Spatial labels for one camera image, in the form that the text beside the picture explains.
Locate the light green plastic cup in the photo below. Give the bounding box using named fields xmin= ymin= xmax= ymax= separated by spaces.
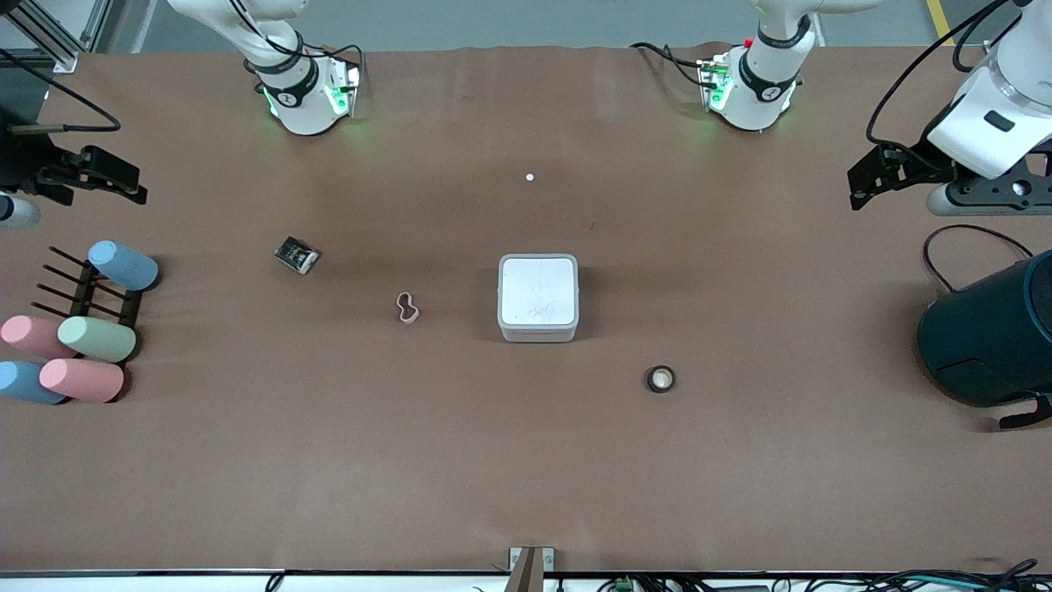
xmin=57 ymin=316 xmax=138 ymax=364

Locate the aluminium frame profile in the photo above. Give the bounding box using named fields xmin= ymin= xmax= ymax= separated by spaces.
xmin=0 ymin=0 xmax=113 ymax=75

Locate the black base cable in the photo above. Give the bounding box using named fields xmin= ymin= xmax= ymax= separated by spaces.
xmin=311 ymin=43 xmax=367 ymax=85
xmin=630 ymin=41 xmax=709 ymax=88

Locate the light blue plastic cup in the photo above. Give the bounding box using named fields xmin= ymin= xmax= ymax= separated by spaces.
xmin=0 ymin=360 xmax=68 ymax=406
xmin=87 ymin=240 xmax=160 ymax=292

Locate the black cup drying rack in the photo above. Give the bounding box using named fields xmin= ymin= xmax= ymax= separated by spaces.
xmin=31 ymin=244 xmax=143 ymax=331

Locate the brown table cover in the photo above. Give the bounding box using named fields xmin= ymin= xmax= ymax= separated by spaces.
xmin=0 ymin=41 xmax=1052 ymax=575

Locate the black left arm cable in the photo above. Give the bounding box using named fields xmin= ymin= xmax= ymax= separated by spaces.
xmin=865 ymin=0 xmax=1024 ymax=150

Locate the dark teal electric kettle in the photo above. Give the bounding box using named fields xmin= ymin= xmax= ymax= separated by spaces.
xmin=917 ymin=250 xmax=1052 ymax=409

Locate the green lit base board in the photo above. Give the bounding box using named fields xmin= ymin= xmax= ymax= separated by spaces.
xmin=697 ymin=53 xmax=734 ymax=113
xmin=324 ymin=56 xmax=363 ymax=118

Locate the small black white carton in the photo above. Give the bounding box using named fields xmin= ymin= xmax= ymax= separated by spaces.
xmin=274 ymin=236 xmax=321 ymax=275

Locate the white square trash bin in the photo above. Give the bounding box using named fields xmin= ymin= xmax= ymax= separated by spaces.
xmin=497 ymin=253 xmax=580 ymax=344

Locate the grey metal camera bracket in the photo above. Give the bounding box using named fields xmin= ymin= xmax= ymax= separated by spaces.
xmin=507 ymin=546 xmax=555 ymax=592

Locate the black cable with rod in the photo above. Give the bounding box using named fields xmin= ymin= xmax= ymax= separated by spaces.
xmin=0 ymin=48 xmax=122 ymax=134

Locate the pink plastic cup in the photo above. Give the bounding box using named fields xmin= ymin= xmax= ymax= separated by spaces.
xmin=39 ymin=358 xmax=125 ymax=405
xmin=0 ymin=315 xmax=76 ymax=361

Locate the thin black kettle cable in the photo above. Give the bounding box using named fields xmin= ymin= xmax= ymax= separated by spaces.
xmin=921 ymin=223 xmax=1036 ymax=294

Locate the black cable bundle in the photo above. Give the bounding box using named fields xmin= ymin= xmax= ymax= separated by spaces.
xmin=855 ymin=557 xmax=1052 ymax=592

